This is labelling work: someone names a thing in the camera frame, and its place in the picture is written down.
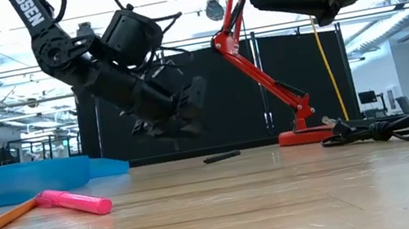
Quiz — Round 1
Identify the black partition screen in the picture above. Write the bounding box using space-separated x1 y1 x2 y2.
67 20 364 176

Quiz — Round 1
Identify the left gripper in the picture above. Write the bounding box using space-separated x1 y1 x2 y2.
122 60 216 149

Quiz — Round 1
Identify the pink highlighter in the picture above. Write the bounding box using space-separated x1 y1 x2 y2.
34 179 115 227

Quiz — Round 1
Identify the black metal railing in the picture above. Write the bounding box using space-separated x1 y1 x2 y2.
4 129 84 167

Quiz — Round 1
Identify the small black monitor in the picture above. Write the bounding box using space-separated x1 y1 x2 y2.
356 89 379 107

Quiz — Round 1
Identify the red desk lamp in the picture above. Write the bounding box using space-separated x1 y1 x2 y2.
204 0 337 158

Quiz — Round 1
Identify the blue plastic supply box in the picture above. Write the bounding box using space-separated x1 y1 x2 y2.
0 144 135 208

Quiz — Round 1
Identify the black pen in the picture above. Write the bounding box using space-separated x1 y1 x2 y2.
201 149 244 166

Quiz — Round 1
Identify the black lamp power cord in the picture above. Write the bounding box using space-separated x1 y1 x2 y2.
316 102 409 157

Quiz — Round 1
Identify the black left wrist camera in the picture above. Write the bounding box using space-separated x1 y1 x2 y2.
95 2 170 72

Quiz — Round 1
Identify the grey office chair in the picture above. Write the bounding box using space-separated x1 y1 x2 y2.
394 94 409 118

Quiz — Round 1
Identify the yellow cable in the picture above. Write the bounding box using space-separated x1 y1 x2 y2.
308 12 351 126

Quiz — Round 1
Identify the black ceiling fixture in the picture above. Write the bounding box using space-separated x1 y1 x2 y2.
202 0 227 25

